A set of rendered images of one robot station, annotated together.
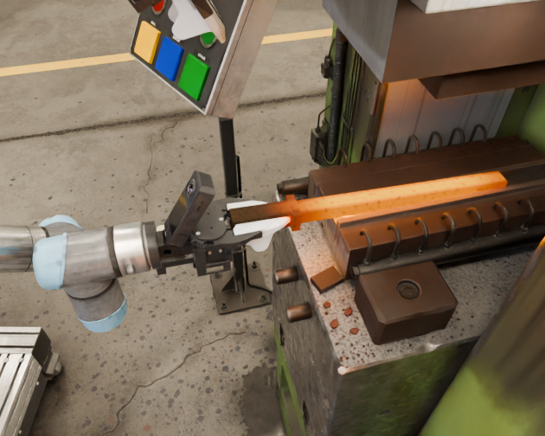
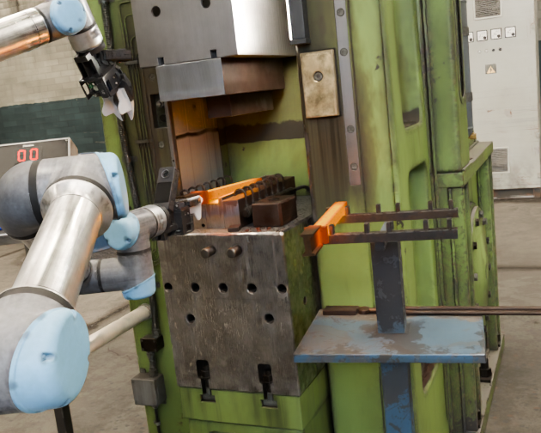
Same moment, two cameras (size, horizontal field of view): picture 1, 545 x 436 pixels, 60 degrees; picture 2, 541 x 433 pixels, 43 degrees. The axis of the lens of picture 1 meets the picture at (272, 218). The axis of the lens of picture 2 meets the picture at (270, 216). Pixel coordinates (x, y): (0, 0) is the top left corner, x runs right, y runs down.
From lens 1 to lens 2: 1.48 m
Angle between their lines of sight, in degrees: 57
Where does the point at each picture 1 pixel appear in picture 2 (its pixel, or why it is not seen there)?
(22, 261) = not seen: hidden behind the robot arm
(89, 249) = (140, 211)
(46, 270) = (130, 222)
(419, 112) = (194, 179)
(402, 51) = (226, 81)
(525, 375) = (337, 189)
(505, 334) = (319, 186)
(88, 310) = (147, 265)
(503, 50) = (246, 84)
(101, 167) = not seen: outside the picture
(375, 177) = not seen: hidden behind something
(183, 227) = (173, 193)
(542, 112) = (240, 173)
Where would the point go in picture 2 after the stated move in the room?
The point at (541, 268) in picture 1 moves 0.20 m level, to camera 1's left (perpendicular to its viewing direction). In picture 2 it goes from (311, 140) to (266, 149)
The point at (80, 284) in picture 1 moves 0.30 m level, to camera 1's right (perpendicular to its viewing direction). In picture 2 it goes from (144, 234) to (234, 206)
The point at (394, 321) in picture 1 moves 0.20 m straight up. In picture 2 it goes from (282, 202) to (274, 125)
